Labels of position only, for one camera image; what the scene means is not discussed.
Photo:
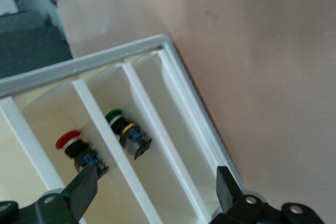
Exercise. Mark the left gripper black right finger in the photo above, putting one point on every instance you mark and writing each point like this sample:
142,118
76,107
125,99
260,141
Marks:
228,190

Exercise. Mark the green push button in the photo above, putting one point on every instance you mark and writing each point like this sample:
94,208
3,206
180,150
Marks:
128,134

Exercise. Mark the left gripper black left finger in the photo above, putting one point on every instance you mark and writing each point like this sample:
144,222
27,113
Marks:
81,192

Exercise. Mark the red push button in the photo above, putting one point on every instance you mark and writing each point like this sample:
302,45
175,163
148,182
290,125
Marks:
76,148

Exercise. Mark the cream cabinet drawer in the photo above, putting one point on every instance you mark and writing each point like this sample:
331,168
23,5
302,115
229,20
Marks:
147,90

